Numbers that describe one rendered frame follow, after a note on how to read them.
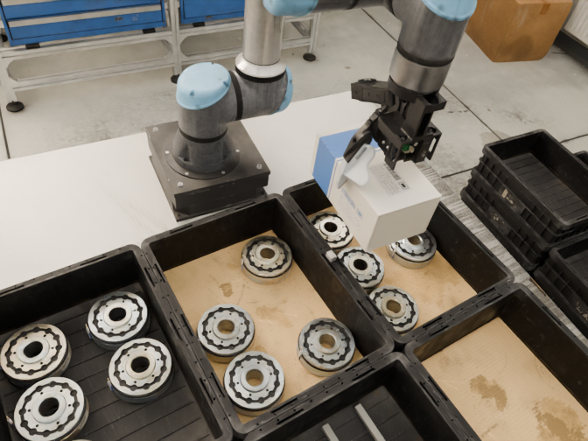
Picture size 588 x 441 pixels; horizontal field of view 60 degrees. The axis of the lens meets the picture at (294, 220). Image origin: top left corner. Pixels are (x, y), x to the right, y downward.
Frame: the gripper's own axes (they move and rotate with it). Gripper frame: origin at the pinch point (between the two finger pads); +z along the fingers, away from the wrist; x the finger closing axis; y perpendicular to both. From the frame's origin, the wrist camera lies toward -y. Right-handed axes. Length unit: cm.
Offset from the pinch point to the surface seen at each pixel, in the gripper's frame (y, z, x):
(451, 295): 14.1, 27.6, 18.5
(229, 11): -193, 77, 51
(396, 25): -212, 112, 183
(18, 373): 0, 25, -61
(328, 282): 5.0, 21.4, -7.1
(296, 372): 16.4, 27.7, -18.7
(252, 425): 24.7, 17.6, -31.2
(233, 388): 15.8, 24.9, -30.4
